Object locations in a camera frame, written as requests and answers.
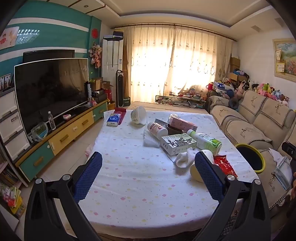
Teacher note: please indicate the clear plastic bag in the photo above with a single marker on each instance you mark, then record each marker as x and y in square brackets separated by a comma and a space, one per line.
[39, 132]

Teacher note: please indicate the white paper sheets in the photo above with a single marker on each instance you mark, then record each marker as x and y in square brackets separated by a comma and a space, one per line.
[276, 154]

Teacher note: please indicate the glass wall shelf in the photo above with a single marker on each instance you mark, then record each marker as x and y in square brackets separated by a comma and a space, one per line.
[27, 36]

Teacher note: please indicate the pink milk carton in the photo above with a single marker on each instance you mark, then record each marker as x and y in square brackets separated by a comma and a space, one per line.
[181, 124]

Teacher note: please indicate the pile of boxes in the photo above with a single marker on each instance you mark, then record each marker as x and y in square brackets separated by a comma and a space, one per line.
[99, 90]

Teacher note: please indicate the cream paper cup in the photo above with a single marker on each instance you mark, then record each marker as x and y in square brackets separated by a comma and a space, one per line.
[196, 173]

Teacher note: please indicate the pink small case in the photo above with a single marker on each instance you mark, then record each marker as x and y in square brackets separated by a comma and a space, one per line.
[66, 116]

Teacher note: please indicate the blue tissue pack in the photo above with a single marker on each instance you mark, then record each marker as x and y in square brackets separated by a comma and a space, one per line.
[113, 120]

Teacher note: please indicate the white drawer unit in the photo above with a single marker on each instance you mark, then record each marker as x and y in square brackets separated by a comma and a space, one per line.
[11, 125]

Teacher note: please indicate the red snack packet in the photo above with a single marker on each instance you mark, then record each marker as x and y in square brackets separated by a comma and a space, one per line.
[224, 165]

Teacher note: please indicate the cream embroidered curtains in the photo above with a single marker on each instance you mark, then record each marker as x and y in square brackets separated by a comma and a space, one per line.
[161, 58]

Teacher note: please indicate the grey neck pillow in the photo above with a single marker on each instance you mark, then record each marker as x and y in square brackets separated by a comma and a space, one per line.
[233, 103]

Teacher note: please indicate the blue star-print bag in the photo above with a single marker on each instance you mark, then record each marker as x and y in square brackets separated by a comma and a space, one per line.
[222, 87]

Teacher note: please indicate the stacked flat boxes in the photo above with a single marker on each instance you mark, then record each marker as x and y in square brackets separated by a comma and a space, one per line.
[114, 35]

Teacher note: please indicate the row of plush toys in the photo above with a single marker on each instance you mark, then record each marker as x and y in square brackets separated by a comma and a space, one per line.
[266, 89]

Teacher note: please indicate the clear water bottle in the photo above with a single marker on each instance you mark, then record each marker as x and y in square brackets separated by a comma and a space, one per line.
[51, 121]

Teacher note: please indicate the white dotted tablecloth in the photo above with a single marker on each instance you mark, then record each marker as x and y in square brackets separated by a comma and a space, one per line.
[138, 162]

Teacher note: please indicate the large flat television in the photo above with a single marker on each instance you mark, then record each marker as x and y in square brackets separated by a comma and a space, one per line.
[50, 92]

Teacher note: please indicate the black and white tower fan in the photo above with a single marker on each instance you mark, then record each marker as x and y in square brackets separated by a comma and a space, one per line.
[119, 88]

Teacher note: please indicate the green and white bottle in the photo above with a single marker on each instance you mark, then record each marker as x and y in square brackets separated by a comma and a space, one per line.
[204, 141]

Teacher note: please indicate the red flat box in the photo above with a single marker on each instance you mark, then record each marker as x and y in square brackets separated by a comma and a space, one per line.
[120, 110]

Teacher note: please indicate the clear plastic packet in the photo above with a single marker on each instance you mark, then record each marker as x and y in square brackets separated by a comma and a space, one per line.
[283, 173]

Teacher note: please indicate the framed flower painting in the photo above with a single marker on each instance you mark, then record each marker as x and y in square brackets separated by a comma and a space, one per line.
[286, 55]

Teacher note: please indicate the green box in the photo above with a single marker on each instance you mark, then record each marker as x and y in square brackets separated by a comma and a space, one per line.
[126, 101]

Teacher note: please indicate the wall poster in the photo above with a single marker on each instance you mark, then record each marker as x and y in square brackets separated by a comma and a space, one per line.
[8, 37]

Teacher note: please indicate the red round wall decoration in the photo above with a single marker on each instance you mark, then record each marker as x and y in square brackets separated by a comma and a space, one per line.
[94, 33]

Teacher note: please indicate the beige sofa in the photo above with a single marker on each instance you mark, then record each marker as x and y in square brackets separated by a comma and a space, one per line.
[254, 120]

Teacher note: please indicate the pile of colourful books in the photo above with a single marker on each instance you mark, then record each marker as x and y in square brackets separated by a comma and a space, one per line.
[12, 194]

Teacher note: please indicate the white leaf-print box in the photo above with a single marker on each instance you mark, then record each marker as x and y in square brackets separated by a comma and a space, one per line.
[178, 143]

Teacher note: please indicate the white sock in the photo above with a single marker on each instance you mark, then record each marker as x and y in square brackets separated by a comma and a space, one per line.
[185, 158]

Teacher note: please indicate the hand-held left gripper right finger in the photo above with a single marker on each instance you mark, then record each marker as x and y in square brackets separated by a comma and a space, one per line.
[208, 176]

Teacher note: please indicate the white standing air conditioner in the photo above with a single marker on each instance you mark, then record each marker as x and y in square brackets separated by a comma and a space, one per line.
[112, 60]

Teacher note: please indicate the stack of cardboard boxes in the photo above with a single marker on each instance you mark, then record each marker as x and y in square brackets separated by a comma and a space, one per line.
[234, 64]

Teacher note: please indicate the white bottle brown label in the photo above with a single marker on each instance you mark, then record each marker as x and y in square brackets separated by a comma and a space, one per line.
[156, 129]

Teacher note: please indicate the white paper bowl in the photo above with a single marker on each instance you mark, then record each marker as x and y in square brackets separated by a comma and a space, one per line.
[137, 115]

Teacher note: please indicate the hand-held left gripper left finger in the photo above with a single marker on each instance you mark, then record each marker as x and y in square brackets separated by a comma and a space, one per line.
[89, 176]

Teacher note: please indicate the photo print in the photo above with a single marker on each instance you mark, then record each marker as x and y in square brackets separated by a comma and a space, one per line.
[5, 82]

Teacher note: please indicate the green and yellow television cabinet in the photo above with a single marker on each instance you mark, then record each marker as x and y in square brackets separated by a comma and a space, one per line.
[64, 136]

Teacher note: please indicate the black bin yellow rim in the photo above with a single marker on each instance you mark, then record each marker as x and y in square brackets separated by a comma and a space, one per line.
[248, 160]

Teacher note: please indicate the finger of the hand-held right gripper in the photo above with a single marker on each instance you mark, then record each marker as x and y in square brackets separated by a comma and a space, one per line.
[289, 150]

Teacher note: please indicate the hanging flower decoration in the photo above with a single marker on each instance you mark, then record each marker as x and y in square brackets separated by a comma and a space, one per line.
[96, 55]

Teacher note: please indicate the glass coffee table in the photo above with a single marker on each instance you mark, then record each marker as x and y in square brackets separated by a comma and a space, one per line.
[180, 100]

